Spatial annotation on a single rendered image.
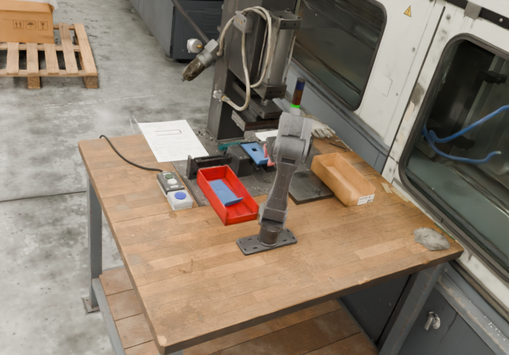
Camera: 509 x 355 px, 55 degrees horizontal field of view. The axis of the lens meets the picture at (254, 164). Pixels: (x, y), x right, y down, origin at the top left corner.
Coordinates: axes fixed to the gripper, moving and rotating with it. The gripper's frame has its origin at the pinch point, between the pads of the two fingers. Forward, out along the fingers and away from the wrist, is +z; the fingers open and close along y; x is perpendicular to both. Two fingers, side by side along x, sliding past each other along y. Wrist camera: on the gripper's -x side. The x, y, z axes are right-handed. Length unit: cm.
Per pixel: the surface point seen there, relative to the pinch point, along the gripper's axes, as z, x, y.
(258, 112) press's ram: -9.1, 2.5, 15.3
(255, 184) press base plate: 9.9, 2.6, -4.6
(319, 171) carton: 5.5, -24.3, -5.2
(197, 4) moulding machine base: 180, -104, 249
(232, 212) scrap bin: 3.4, 18.7, -15.8
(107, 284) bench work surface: 84, 49, -12
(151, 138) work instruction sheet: 29, 30, 30
